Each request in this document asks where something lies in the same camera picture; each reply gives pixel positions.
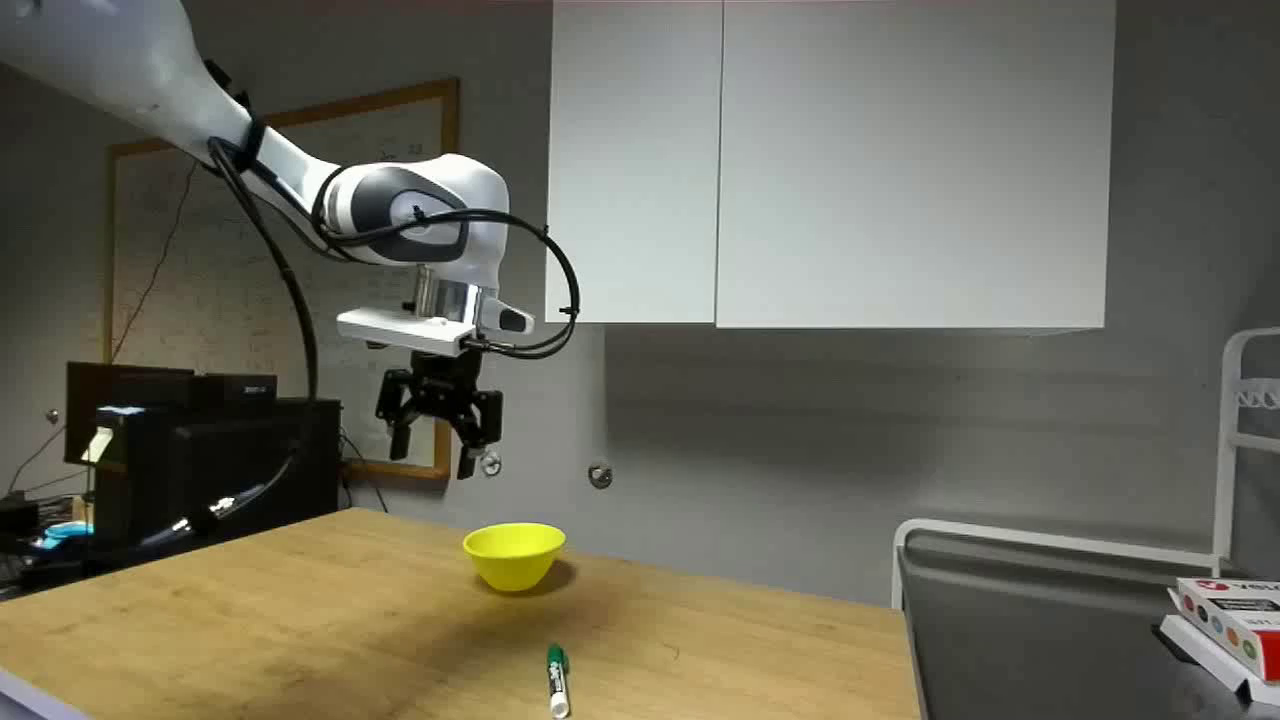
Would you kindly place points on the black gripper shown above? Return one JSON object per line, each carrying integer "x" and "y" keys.
{"x": 445, "y": 389}

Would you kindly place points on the green capped white pen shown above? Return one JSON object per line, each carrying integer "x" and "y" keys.
{"x": 559, "y": 680}

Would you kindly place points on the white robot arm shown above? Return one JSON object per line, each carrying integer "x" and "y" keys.
{"x": 449, "y": 213}

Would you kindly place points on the yellow bowl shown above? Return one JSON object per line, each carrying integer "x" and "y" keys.
{"x": 517, "y": 553}

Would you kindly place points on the black equipment box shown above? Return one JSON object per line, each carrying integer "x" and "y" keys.
{"x": 173, "y": 446}

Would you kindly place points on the blue object on desk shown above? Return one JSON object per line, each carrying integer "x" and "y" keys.
{"x": 62, "y": 534}

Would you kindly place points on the red white box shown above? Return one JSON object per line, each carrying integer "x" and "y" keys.
{"x": 1231, "y": 629}

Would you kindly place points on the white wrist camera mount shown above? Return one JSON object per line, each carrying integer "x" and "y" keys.
{"x": 452, "y": 320}

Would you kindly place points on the round wall knob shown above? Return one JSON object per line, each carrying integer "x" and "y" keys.
{"x": 602, "y": 474}

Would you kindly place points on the white wall cabinet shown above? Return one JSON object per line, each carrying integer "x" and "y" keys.
{"x": 832, "y": 161}

